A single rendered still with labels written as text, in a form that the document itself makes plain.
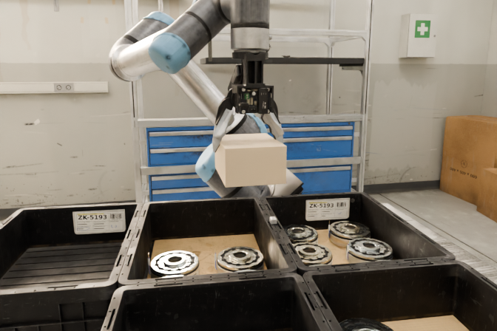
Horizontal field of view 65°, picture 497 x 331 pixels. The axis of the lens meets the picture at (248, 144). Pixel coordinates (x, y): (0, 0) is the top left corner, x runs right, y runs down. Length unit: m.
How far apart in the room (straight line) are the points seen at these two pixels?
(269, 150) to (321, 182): 2.27
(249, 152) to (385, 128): 3.48
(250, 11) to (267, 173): 0.30
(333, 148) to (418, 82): 1.60
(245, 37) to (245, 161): 0.23
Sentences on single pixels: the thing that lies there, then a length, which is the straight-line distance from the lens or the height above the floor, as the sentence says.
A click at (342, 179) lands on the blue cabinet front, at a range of 3.07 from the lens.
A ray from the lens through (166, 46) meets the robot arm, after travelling 0.76.
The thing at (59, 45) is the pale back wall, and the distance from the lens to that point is 3.62.
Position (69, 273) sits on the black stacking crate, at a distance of 0.97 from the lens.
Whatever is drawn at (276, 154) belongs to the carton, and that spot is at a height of 1.10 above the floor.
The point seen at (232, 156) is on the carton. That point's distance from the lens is 0.73.
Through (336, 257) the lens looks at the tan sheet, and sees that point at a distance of 0.97.
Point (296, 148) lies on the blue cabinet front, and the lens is 2.87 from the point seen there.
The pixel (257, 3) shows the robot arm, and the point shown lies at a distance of 0.75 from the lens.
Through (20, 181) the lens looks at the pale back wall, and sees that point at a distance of 3.85.
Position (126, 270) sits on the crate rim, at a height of 0.93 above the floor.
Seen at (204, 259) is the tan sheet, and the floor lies 0.83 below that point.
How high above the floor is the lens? 1.27
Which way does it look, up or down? 11 degrees down
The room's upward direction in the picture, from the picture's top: straight up
